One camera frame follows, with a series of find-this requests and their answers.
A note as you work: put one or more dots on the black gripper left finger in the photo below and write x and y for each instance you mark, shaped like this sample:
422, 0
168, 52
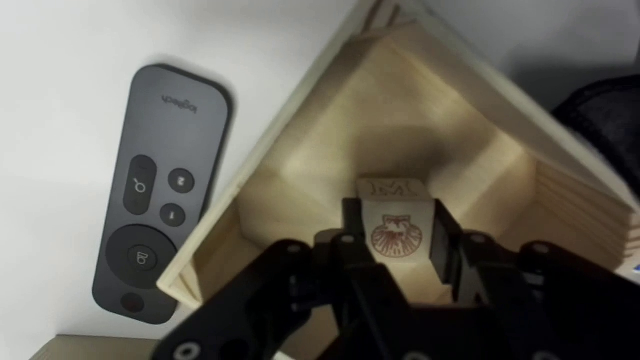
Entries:
352, 223

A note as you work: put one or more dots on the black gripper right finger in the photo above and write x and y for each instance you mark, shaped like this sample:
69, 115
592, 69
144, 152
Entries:
444, 240

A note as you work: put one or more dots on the white block with shell print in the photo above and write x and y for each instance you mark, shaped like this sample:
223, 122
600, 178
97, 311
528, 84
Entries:
398, 226

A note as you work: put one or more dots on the square wooden box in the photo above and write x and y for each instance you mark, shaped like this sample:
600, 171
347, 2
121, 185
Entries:
427, 112

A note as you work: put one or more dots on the gray remote control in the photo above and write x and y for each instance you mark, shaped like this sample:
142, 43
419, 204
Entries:
162, 187

